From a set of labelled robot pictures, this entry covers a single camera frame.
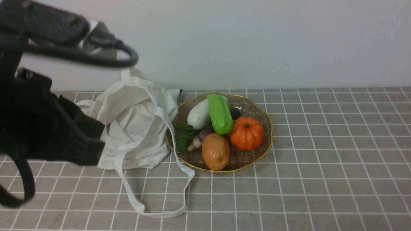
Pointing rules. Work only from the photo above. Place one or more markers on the green toy cucumber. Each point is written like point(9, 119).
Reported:
point(220, 114)

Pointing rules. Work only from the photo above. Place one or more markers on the white cloth tote bag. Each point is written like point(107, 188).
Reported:
point(138, 133)

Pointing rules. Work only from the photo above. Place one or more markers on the purple toy eggplant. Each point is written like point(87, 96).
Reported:
point(208, 129)

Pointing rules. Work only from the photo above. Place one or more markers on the orange toy pumpkin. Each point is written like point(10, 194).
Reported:
point(247, 133)

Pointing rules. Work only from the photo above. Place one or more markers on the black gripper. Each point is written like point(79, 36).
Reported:
point(37, 124)

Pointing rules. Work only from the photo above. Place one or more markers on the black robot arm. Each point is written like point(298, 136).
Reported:
point(30, 27)

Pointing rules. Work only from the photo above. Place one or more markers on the brown toy potato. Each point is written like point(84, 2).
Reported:
point(215, 152)

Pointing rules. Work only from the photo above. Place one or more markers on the white toy radish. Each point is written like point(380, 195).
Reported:
point(199, 116)

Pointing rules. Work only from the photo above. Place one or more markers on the green leafy toy vegetable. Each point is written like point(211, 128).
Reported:
point(186, 134)

